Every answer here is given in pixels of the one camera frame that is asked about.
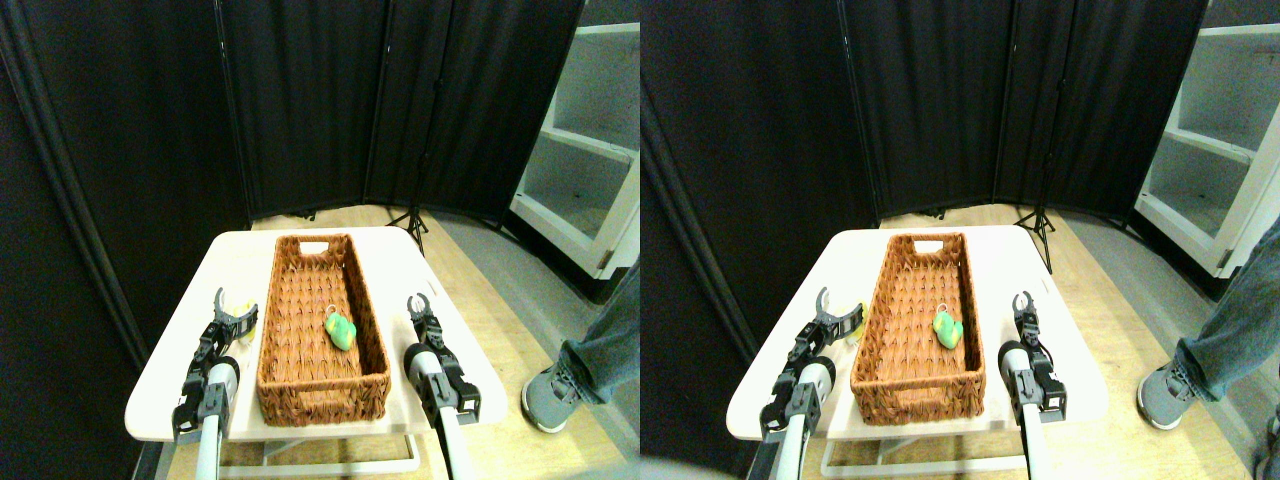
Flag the black tripod stand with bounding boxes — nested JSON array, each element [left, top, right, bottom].
[[1013, 203, 1057, 276], [386, 203, 431, 259]]

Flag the brown wicker basket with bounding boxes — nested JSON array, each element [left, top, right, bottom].
[[850, 232, 988, 426], [256, 233, 393, 428]]

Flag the white shelf unit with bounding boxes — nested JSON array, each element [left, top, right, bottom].
[[508, 24, 640, 281], [1133, 24, 1280, 279]]

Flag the person's legs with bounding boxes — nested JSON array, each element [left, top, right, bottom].
[[522, 265, 640, 434], [1137, 215, 1280, 431]]

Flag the light green toy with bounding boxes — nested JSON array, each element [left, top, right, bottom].
[[932, 306, 966, 351], [323, 306, 359, 353]]

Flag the low white table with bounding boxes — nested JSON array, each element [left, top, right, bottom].
[[124, 226, 509, 477], [726, 225, 1111, 477]]

